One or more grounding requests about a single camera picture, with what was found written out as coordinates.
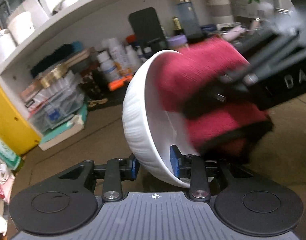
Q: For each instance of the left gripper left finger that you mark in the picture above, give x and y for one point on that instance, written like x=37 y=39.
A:
x=85 y=175

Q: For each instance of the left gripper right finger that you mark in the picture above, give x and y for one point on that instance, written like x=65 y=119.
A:
x=207 y=176

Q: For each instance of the white ceramic bowl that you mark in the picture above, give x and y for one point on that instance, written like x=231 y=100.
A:
x=148 y=128

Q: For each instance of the pink cleaning cloth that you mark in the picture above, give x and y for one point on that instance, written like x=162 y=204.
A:
x=184 y=78

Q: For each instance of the orange tool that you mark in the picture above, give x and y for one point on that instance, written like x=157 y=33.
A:
x=119 y=83

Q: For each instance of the clear plastic storage boxes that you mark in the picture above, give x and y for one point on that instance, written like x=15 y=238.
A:
x=53 y=97

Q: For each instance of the blue grey bottle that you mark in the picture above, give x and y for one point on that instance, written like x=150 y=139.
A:
x=188 y=19

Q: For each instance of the purple lidded container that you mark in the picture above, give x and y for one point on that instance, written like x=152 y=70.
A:
x=177 y=42

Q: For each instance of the green white box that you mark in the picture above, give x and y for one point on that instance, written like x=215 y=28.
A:
x=8 y=156

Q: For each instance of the yellow box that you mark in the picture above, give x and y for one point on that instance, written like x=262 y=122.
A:
x=15 y=131

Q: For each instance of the black tablet panel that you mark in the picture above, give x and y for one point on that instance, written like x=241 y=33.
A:
x=147 y=29

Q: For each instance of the white shelf unit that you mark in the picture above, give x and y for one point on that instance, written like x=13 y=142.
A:
x=86 y=21

